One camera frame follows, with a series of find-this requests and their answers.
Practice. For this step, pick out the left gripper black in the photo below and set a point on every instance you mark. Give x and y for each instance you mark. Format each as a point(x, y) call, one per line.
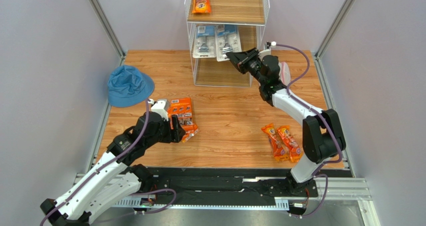
point(176, 134)

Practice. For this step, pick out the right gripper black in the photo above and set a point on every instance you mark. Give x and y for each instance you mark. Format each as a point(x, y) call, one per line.
point(244, 61)

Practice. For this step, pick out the white Gillette razor pack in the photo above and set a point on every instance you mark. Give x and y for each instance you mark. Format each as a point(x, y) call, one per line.
point(227, 38)

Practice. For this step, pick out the blue card razor blister pack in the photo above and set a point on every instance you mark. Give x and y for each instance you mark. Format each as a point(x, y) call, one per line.
point(204, 44)

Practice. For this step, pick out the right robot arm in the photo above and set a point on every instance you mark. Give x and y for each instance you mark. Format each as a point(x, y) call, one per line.
point(322, 134)

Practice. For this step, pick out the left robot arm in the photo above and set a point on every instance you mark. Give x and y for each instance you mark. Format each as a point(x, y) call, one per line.
point(114, 176)

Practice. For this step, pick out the orange razor bag on shelf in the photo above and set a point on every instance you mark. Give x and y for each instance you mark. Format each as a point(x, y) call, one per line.
point(201, 6)

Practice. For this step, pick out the lower orange razor box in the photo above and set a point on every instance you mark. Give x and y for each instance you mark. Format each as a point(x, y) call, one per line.
point(189, 134)

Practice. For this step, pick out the orange razor box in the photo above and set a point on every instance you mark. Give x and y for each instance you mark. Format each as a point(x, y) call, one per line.
point(189, 134)
point(183, 108)

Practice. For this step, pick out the top orange razor box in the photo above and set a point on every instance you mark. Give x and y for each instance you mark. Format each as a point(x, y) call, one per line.
point(183, 108)

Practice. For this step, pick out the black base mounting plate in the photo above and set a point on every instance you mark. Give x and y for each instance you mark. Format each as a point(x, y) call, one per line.
point(239, 187)

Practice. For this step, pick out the white mesh laundry bag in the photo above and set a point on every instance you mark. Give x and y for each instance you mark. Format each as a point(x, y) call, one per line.
point(285, 75)

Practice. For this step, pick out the blue bucket hat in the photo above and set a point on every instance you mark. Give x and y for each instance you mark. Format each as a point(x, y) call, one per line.
point(128, 86)

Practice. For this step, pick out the orange razor bag left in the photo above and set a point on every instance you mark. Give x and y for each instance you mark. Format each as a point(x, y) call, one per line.
point(279, 150)

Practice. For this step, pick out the orange razor bag right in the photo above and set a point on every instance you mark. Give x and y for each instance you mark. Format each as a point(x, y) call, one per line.
point(294, 150)

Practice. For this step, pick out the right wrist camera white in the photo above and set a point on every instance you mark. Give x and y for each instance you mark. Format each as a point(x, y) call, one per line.
point(269, 45)

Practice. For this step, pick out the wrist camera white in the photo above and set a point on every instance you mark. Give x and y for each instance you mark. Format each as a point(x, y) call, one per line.
point(160, 107)
point(269, 45)

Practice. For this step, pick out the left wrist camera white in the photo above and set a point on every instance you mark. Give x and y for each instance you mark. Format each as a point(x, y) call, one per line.
point(160, 107)

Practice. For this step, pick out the white wire shelf rack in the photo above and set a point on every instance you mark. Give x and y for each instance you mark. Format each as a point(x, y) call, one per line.
point(251, 17)

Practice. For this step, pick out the aluminium rail frame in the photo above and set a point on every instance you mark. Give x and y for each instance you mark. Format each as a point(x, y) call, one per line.
point(338, 200)

